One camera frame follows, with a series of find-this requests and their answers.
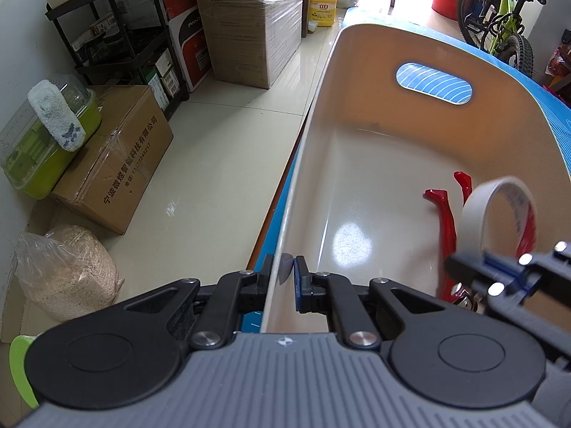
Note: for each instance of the clear bag of wood shavings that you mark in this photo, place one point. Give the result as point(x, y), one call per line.
point(67, 272)

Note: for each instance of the large wrapped cardboard box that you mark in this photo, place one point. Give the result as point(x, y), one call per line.
point(254, 40)

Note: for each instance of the light green plastic piece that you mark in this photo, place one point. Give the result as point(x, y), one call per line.
point(22, 365)

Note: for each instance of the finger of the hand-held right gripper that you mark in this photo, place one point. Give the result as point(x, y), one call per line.
point(535, 298)
point(502, 265)

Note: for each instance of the green container with clear lid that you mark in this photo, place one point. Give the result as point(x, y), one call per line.
point(26, 174)

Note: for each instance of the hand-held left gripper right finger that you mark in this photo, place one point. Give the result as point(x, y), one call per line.
point(301, 285)

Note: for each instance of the grey white cloth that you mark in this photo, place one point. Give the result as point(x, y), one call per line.
point(58, 116)

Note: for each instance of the green bicycle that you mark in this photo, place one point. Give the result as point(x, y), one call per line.
point(504, 18)

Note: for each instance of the red white appliance box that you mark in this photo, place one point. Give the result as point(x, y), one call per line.
point(192, 49)

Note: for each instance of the red packaging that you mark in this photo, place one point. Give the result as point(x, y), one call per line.
point(560, 67)

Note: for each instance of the printed brown cardboard box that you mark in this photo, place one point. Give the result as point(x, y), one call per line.
point(116, 160)

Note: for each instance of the black shelf rack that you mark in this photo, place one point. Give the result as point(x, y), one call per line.
point(134, 31)

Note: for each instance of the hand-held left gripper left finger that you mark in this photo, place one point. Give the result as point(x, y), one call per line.
point(250, 285)

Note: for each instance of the small white cup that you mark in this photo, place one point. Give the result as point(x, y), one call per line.
point(312, 26)

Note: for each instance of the white plastic basket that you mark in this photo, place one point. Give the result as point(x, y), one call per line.
point(379, 142)

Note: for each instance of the white tape roll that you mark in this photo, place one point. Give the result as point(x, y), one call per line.
point(473, 214)

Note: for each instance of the yellow detergent jug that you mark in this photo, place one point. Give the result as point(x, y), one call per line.
point(323, 6)

